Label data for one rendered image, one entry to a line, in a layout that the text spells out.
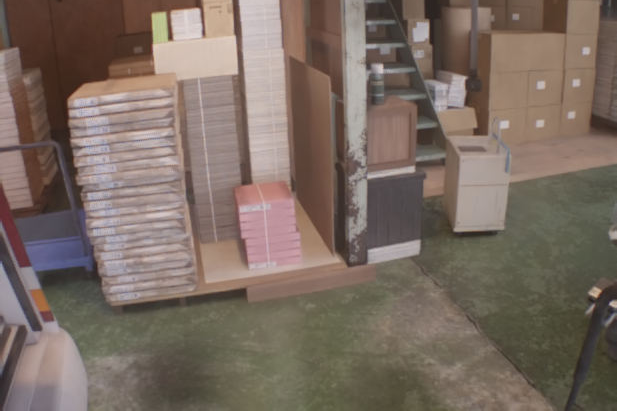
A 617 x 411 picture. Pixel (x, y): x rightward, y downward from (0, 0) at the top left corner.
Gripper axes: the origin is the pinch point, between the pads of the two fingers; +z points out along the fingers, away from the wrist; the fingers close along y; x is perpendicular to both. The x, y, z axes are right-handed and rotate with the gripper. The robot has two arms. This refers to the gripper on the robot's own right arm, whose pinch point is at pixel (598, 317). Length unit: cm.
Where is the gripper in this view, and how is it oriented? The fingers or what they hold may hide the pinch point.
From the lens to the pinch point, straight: 152.3
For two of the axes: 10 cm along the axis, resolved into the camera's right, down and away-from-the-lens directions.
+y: 4.8, 2.9, -8.3
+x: 3.4, 8.1, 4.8
